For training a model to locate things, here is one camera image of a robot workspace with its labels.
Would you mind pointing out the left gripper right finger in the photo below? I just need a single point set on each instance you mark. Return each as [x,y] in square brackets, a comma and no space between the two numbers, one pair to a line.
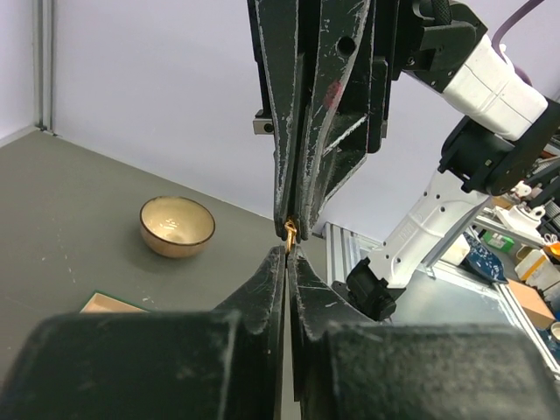
[314,308]

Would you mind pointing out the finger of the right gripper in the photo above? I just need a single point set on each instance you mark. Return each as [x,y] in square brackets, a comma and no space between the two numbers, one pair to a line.
[335,134]
[274,32]

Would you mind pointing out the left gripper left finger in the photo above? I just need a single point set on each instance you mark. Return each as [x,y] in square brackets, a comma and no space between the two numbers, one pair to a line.
[255,366]

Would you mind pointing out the green jewelry tray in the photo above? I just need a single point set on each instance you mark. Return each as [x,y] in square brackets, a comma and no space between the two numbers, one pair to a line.
[100,302]

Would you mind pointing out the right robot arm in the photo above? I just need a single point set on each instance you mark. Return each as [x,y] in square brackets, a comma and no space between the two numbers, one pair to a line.
[505,125]

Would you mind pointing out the wooden bowl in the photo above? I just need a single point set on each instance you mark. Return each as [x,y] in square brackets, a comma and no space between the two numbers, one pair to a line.
[176,227]

